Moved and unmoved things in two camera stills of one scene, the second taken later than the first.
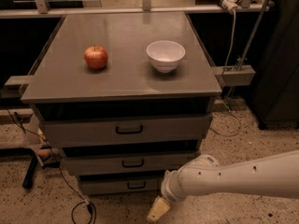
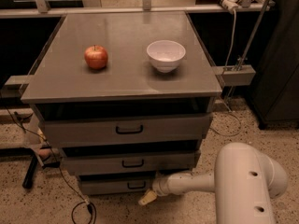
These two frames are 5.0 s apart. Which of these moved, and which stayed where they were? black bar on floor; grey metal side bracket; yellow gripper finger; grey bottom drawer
Moved: yellow gripper finger
Stayed: grey bottom drawer; grey metal side bracket; black bar on floor
